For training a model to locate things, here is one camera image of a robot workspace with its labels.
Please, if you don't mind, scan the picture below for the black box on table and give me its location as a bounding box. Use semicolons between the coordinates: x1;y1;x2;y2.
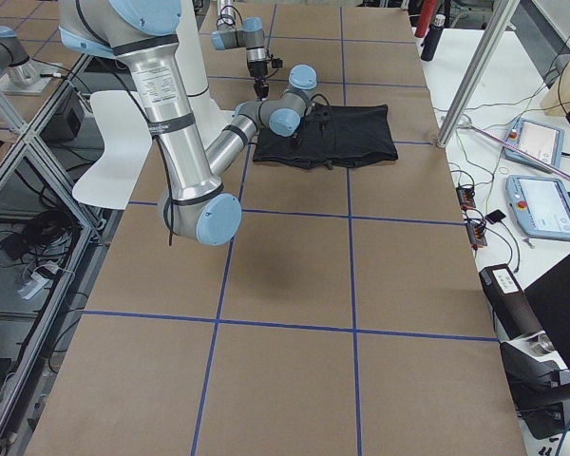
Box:
479;264;543;341

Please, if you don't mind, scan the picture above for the reacher grabber tool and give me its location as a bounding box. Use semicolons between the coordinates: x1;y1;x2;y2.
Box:
457;118;570;182

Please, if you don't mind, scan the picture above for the far blue teach pendant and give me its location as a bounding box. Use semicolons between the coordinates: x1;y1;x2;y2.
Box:
503;118;564;168

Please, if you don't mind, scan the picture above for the black insulated bottle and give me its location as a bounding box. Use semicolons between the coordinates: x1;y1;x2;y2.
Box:
420;13;446;62

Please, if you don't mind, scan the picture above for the orange circuit board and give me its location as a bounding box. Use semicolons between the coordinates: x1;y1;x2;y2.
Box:
456;186;476;210

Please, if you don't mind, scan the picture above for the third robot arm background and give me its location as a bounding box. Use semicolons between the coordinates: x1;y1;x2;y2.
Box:
0;26;50;96

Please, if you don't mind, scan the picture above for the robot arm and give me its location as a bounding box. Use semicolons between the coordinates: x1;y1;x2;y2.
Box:
59;1;316;246
211;1;271;101

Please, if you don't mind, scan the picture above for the blue teach pendant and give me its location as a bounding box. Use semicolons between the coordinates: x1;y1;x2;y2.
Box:
503;118;564;168
505;175;570;241

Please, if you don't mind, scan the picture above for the near blue teach pendant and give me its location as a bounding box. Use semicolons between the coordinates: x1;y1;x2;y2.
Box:
505;175;570;241

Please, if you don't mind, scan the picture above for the white plastic chair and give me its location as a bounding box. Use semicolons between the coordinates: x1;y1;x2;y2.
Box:
72;90;152;210

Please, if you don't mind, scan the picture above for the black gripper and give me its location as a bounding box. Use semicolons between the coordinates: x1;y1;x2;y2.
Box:
292;111;318;143
247;60;269;99

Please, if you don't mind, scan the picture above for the brown paper table cover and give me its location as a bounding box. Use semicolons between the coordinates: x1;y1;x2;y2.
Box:
27;4;525;455

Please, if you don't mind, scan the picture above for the black monitor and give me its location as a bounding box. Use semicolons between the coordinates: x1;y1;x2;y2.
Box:
524;254;570;369

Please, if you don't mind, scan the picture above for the black graphic t-shirt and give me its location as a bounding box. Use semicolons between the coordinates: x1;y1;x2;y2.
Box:
253;104;398;170

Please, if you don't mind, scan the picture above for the red bottle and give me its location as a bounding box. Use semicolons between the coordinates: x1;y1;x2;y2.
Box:
414;0;437;38

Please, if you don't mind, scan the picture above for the aluminium frame post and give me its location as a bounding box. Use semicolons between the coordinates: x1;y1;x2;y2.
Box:
436;0;520;148

